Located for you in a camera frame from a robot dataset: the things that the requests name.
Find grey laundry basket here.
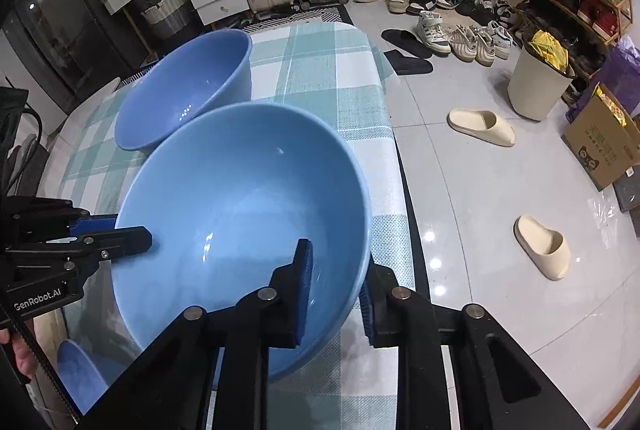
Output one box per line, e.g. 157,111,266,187
141,0,193,38

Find yellow plastic bag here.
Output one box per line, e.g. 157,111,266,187
529,30,570,71

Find cardboard box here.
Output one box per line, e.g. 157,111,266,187
561,82,640,191

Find person's left hand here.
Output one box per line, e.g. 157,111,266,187
0,327,32,382

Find cream slipper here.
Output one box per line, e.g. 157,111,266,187
447,108,517,147
514,215,571,281

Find purple plastic bag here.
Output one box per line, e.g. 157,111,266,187
580,35,640,111

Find cream waste bin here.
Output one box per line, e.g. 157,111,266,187
507,41,576,121

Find black slipper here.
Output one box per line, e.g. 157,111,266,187
384,50,434,76
381,28,433,60

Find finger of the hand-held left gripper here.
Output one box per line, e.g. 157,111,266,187
69,214,120,239
62,225,154,272

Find patterned grey rug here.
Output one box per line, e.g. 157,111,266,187
240,2,353,33

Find dark refrigerator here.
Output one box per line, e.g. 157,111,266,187
2,0,151,111

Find wooden shoe rack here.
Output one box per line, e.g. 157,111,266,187
515,0,640,106

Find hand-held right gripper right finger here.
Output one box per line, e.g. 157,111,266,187
358,262,591,430

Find black ribbed cable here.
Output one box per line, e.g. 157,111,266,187
0,300,82,422

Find dark floor mat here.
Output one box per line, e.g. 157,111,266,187
612,170,640,212

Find teal plaid tablecloth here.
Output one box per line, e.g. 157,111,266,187
37,22,416,430

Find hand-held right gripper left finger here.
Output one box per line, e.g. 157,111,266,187
95,239,314,430

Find blue bowl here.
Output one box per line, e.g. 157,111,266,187
56,339,108,416
114,29,253,152
109,102,373,383

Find pile of assorted shoes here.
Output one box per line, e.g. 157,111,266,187
352,0,517,68

